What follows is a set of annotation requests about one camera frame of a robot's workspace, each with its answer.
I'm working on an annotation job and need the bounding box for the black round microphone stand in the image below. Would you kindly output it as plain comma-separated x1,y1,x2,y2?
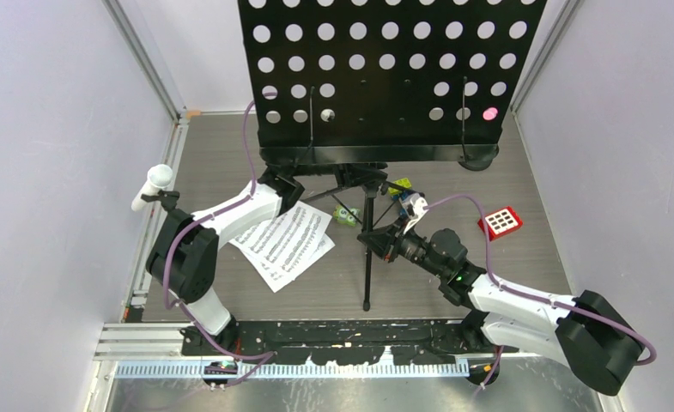
458,159,493,172

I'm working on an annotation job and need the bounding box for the colourful toy brick car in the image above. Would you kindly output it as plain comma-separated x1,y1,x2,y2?
387,178,416,214

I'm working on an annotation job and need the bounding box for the white toy microphone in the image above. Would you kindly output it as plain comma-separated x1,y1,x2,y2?
131,164,173,212

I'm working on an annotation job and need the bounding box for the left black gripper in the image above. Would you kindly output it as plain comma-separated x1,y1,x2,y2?
292,135,388,192

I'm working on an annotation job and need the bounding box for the black music stand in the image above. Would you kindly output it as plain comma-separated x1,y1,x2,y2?
236,0,548,312

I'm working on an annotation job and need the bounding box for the sheet music page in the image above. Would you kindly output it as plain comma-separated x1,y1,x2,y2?
230,202,331,270
244,234,335,293

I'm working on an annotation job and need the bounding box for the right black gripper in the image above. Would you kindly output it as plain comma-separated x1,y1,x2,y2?
360,214,447,279

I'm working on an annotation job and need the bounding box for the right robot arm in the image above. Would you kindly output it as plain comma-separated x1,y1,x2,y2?
358,227,646,396

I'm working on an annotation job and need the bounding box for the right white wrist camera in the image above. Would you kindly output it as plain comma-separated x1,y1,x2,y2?
401,192,428,233

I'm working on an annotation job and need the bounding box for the green owl number block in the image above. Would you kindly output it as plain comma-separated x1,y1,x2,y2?
332,205,361,227

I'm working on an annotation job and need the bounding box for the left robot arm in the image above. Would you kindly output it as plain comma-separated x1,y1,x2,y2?
131,162,387,355

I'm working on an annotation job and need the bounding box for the pink toy microphone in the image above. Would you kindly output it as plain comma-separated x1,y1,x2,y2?
483,107,499,122

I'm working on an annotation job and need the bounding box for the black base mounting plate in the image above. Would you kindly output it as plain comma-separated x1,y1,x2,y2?
179,318,514,368

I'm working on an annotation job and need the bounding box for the red white cube block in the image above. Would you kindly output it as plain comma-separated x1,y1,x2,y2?
477,206,523,241

